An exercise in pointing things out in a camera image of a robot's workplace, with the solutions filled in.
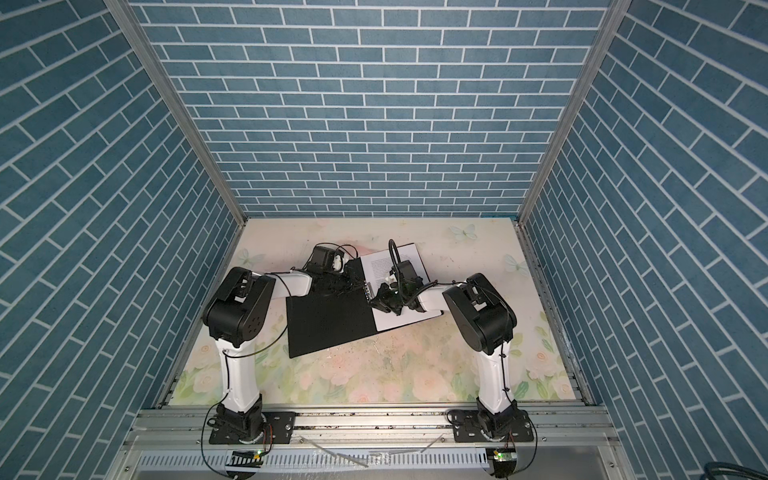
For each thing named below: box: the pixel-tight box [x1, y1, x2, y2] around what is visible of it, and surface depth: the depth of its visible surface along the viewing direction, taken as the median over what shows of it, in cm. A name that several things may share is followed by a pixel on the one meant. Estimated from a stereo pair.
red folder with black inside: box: [286, 257, 378, 359], surface depth 93 cm
